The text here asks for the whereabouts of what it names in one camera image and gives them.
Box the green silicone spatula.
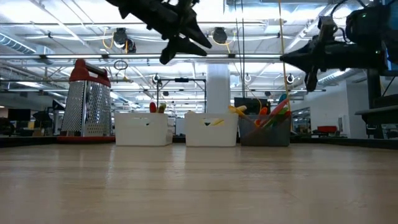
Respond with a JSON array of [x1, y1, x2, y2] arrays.
[[264, 107, 290, 128]]

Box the computer monitor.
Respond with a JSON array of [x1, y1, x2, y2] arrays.
[[381, 0, 398, 77]]

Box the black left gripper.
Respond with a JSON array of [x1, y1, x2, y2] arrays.
[[146, 0, 213, 65]]

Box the black aluminium table frame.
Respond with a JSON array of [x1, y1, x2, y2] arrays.
[[0, 136, 398, 150]]

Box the yellow hanging cable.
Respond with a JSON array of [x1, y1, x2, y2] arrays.
[[277, 0, 293, 131]]

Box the steel box grater red trim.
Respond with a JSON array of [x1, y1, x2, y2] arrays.
[[57, 58, 116, 145]]

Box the grey plastic bin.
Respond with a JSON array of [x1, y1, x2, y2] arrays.
[[238, 114, 292, 147]]

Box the white plastic bin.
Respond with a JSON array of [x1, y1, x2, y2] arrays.
[[114, 111, 174, 147], [183, 111, 239, 147]]

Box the black hanging cable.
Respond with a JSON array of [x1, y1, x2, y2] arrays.
[[234, 0, 247, 100]]

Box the black square screen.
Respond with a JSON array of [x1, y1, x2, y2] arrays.
[[233, 96, 272, 116]]

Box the black rig frame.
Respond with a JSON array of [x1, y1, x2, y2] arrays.
[[156, 77, 207, 114]]

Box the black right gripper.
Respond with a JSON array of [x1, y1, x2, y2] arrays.
[[279, 34, 384, 93]]

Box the grey desk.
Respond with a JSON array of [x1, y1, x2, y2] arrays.
[[354, 105, 398, 126]]

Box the red box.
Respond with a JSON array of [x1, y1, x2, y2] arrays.
[[317, 125, 338, 134]]

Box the black monitor mount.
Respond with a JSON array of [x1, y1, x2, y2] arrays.
[[366, 68, 385, 139]]

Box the white round pillar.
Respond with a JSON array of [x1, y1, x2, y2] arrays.
[[206, 63, 232, 114]]

